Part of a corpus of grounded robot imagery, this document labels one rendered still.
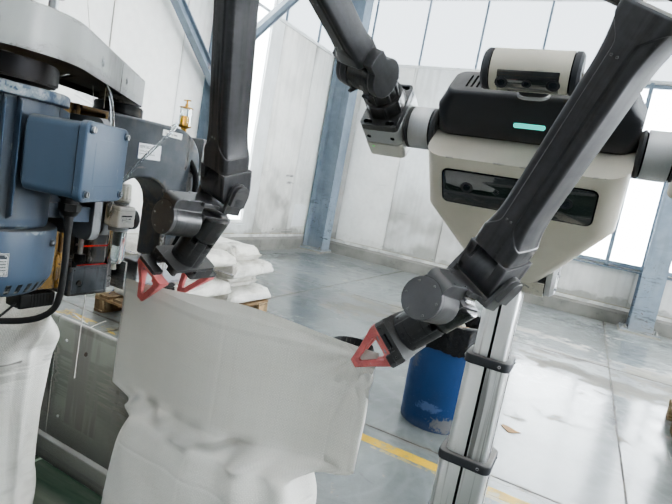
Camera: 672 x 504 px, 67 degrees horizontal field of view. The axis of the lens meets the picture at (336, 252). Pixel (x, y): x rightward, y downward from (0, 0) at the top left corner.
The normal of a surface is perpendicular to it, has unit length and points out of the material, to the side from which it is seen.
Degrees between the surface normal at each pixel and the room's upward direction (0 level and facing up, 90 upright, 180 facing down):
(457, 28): 90
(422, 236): 90
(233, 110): 106
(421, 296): 78
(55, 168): 90
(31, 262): 91
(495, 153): 40
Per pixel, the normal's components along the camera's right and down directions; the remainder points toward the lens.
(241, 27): 0.68, 0.49
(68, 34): 0.95, 0.21
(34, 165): -0.06, 0.12
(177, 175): 0.87, 0.22
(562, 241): -0.46, 0.66
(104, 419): -0.45, 0.04
